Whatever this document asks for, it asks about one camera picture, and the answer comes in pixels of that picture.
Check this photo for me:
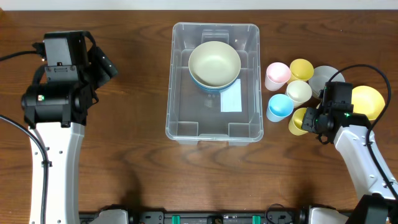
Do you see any yellow cup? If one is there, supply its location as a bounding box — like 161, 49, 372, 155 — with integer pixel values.
288, 108, 308, 136
287, 58, 314, 83

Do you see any cream white cup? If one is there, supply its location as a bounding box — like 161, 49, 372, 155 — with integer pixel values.
285, 80, 312, 108

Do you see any blue plastic cup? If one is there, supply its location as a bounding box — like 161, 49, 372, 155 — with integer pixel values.
266, 94, 294, 123

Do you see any clear plastic storage bin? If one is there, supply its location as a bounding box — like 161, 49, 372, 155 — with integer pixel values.
165, 22, 264, 146

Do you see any cream beige bowl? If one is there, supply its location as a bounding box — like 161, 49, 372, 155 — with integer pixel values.
188, 41, 241, 87

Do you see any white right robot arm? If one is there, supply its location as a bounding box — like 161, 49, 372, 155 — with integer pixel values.
302, 103, 397, 223

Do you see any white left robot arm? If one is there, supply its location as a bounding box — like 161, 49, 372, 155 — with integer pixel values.
21, 30, 118, 223

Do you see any grey bowl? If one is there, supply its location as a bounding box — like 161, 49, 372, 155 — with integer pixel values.
308, 65, 338, 100

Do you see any yellow bowl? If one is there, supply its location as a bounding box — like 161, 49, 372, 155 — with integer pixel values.
351, 86, 386, 121

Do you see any pink plastic cup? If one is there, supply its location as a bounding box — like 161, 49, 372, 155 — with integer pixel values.
265, 62, 292, 91

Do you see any white label in bin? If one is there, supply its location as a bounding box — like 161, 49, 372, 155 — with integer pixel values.
220, 79, 242, 113

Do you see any blue bowl under beige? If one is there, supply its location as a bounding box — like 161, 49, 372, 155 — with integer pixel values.
190, 75, 238, 93

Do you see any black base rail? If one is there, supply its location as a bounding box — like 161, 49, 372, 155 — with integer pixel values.
79, 205, 358, 224

